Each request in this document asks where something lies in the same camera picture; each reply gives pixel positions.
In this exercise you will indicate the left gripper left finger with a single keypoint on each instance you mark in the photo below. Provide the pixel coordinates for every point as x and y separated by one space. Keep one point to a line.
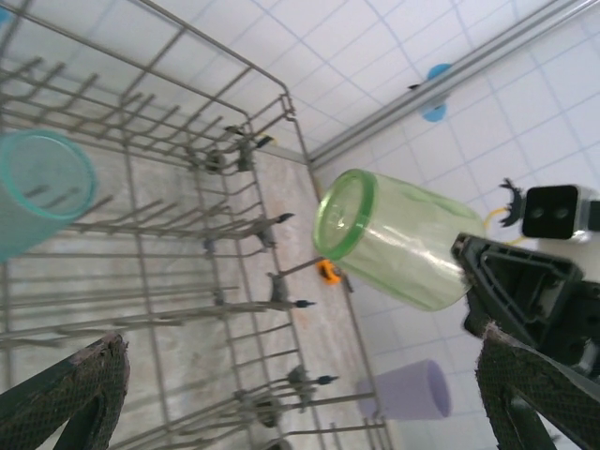
56 403

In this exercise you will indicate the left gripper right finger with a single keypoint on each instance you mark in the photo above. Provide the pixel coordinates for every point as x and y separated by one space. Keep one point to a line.
539 403

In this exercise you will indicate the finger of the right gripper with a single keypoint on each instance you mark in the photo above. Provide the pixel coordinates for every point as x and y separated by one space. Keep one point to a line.
558 300

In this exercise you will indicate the purple frosted cup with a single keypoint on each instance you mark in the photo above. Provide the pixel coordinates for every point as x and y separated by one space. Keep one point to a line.
412 389

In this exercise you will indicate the bright green translucent cup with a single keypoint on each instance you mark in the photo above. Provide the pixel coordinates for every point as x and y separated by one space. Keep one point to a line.
403 244

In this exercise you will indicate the teal translucent cup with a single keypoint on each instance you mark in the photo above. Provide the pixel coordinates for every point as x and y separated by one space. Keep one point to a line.
28 225

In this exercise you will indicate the blue round dolphin sticker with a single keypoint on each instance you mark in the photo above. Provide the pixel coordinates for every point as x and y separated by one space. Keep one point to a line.
433 115

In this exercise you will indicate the yellow orange tape measure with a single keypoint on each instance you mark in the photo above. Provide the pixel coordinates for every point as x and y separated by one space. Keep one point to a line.
328 272

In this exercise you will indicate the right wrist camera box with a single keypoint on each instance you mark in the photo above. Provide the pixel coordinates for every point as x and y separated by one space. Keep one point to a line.
548 213

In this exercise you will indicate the aluminium frame post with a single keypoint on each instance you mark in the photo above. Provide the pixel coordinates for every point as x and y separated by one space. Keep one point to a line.
398 105

